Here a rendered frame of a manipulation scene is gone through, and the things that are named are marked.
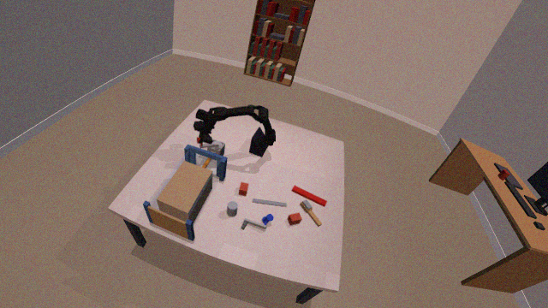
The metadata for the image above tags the grey crank handle with blue knob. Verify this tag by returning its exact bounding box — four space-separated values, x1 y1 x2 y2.
241 214 274 229

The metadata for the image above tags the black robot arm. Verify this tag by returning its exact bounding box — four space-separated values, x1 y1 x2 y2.
194 104 276 147

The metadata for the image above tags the red cube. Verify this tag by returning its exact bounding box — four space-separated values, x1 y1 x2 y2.
239 182 248 196
287 213 302 225

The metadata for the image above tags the grey flat bar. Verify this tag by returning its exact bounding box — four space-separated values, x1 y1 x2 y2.
253 198 287 207

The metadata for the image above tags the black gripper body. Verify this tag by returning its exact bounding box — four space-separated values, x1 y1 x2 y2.
202 121 214 144

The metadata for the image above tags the grey cylinder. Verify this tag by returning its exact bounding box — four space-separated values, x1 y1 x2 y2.
227 201 238 217

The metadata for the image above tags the red flat bar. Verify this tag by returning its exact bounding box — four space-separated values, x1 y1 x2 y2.
292 186 327 207

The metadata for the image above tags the crank handle with dark red grip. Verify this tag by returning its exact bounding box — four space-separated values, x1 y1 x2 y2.
197 137 219 148

